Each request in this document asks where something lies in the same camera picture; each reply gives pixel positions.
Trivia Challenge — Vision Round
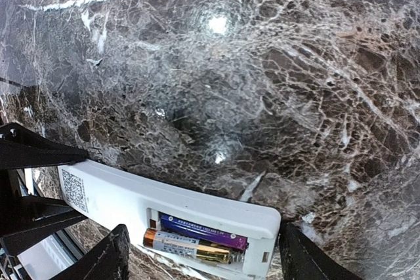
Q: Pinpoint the orange battery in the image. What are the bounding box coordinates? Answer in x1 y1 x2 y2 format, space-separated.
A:
143 229 245 264

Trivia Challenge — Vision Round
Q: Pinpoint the blue battery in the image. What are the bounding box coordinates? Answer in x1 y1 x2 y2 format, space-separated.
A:
159 214 248 251

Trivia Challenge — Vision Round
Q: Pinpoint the black front rail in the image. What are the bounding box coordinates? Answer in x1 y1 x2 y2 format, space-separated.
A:
52 230 86 262

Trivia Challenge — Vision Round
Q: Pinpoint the white slotted cable duct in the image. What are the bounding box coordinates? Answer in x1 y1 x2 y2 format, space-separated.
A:
18 235 76 280

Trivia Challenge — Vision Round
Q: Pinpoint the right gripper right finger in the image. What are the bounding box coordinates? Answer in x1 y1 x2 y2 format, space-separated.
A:
278 222 359 280

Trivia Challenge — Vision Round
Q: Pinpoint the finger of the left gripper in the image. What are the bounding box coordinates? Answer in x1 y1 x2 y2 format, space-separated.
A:
1 196 87 247
1 123 89 170

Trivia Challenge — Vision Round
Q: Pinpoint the white remote control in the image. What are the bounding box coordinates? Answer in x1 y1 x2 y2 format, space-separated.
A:
58 160 281 279

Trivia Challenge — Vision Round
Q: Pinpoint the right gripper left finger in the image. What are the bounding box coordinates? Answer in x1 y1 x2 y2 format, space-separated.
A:
51 224 130 280

